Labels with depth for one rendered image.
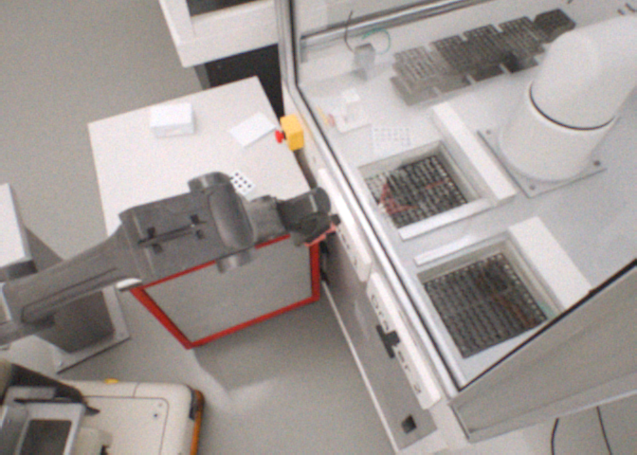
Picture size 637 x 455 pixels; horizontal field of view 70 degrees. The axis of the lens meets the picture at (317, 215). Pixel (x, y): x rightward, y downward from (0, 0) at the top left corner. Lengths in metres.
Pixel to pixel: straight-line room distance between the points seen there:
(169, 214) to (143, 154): 1.06
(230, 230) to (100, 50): 2.84
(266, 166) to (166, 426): 0.89
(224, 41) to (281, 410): 1.36
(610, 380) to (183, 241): 0.42
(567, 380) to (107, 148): 1.38
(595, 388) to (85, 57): 3.11
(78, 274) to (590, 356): 0.53
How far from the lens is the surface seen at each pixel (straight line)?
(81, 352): 2.15
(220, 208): 0.50
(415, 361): 0.98
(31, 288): 0.68
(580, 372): 0.54
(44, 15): 3.75
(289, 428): 1.88
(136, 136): 1.58
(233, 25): 1.64
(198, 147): 1.49
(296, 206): 0.90
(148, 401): 1.71
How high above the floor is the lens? 1.87
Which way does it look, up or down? 59 degrees down
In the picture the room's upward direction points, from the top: 1 degrees counter-clockwise
